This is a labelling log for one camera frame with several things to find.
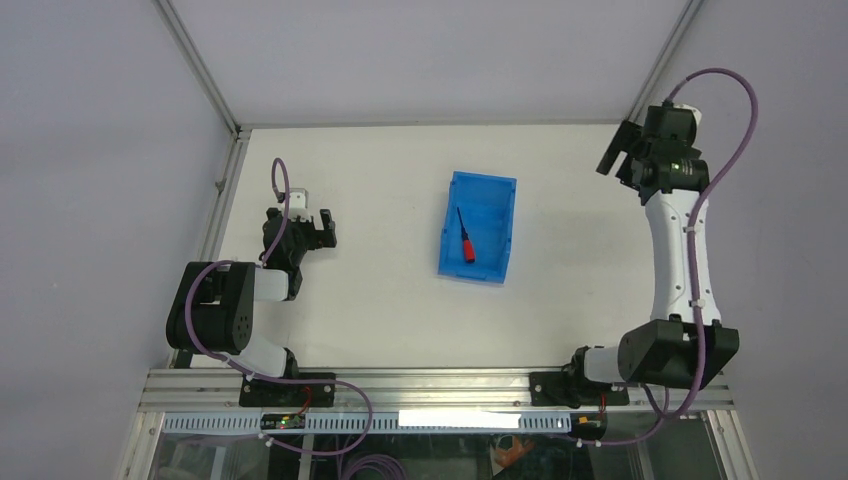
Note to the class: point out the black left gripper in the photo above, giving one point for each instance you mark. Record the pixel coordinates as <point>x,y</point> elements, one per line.
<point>318,238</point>

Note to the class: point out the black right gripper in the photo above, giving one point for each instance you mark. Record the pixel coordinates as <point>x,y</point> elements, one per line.
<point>626,142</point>

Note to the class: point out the red and black screwdriver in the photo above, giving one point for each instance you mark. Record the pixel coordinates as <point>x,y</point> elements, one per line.
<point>468,251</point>

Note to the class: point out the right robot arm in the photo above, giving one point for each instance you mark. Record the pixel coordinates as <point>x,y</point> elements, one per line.
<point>684,344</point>

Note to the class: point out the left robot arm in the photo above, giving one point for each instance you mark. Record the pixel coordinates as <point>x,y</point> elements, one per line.
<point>419,246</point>

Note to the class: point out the blue plastic bin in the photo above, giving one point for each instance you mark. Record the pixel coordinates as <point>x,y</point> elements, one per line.
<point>487,203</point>

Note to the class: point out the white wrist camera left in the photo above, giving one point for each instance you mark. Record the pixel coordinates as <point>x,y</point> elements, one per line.
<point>296,206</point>

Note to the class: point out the black base plate left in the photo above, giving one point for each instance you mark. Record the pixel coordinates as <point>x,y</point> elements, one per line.
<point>319,392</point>

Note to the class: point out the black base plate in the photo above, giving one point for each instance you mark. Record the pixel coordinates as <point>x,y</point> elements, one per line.
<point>556,388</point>
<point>319,392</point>

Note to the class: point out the aluminium frame rail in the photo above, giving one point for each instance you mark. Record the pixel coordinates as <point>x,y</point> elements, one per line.
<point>485,389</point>

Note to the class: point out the white slotted cable duct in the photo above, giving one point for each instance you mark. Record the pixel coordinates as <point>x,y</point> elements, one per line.
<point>401,422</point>

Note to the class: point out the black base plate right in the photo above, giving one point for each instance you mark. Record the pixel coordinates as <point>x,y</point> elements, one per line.
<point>556,388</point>

